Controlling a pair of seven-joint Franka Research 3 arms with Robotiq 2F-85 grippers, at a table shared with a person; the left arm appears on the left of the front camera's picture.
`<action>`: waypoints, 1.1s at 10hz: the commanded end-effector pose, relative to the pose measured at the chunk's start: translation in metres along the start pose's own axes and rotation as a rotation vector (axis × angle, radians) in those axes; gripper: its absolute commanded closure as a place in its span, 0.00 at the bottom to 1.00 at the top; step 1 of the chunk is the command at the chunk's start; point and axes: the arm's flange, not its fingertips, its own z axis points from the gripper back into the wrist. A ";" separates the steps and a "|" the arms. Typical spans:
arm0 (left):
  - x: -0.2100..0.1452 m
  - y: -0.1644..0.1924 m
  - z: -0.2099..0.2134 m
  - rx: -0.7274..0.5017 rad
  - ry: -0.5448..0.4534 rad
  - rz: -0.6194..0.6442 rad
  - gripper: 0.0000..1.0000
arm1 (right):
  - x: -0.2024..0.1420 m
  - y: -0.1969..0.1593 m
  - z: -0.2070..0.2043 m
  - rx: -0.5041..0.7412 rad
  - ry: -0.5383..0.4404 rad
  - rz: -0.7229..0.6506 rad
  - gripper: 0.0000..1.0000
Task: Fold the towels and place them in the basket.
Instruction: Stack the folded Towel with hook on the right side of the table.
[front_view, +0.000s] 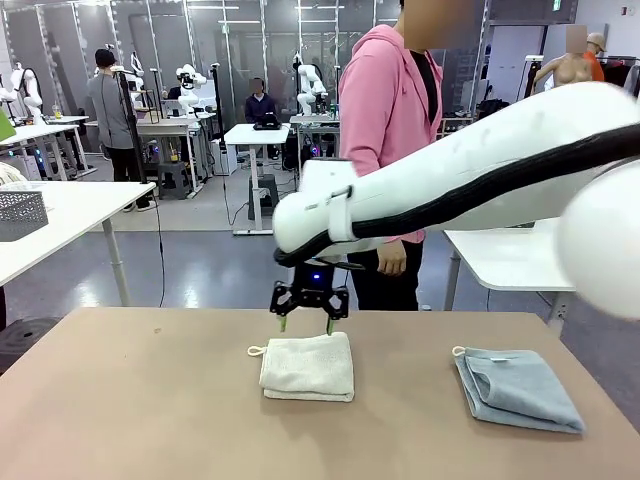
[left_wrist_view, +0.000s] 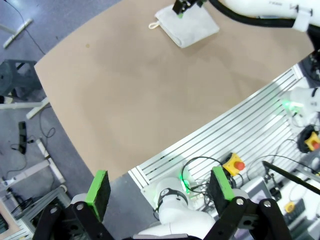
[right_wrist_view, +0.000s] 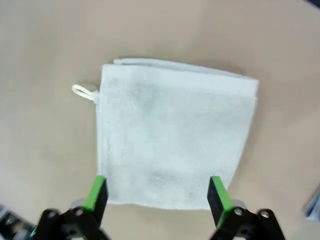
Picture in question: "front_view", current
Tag grey plastic woven basket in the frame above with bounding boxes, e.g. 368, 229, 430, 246
0, 190, 50, 243

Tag right arm black cable sleeve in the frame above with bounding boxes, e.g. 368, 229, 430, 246
273, 122, 640, 269

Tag black tripod pole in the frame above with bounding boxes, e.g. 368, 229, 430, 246
209, 63, 226, 151
524, 55, 544, 96
115, 67, 149, 185

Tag white side table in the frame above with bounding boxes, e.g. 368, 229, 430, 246
0, 180, 157, 307
443, 217, 577, 324

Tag mannequin with orange shirt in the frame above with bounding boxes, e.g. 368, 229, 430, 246
582, 32, 607, 84

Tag beige striped cloth bundle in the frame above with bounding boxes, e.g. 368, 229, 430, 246
0, 161, 26, 191

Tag bright green board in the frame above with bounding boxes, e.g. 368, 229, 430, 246
0, 107, 18, 144

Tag black hanging cable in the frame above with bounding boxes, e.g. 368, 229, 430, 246
155, 199, 167, 309

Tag grey step stool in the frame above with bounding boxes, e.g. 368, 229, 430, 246
247, 173, 281, 221
156, 160, 192, 201

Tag clothes rack with dark clothes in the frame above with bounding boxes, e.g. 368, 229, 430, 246
599, 53, 640, 99

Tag bare mannequin with black trousers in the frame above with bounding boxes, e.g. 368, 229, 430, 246
532, 24, 596, 96

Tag cream white towel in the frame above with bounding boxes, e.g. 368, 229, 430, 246
247, 331, 356, 403

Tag person in pink hoodie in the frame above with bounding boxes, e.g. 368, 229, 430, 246
338, 0, 476, 312

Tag white standing desk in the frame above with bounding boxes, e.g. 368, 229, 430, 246
223, 123, 292, 237

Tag seated person in navy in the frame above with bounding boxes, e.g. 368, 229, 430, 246
243, 77, 279, 126

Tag black bag pile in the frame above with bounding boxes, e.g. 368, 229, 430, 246
477, 98, 511, 121

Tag blue-grey towel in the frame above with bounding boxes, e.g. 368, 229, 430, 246
452, 344, 586, 435

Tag white background workbench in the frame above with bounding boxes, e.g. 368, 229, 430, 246
289, 113, 344, 166
135, 112, 221, 197
0, 115, 97, 181

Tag black round floor base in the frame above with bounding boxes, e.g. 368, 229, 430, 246
0, 316, 64, 374

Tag person's right hand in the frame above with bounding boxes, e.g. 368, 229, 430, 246
376, 239, 409, 277

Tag white shoe rack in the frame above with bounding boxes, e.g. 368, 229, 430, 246
437, 115, 475, 139

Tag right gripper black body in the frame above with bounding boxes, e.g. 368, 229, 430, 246
289, 257, 335, 307

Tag man in grey shirt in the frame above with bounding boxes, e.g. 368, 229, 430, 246
87, 48, 154, 214

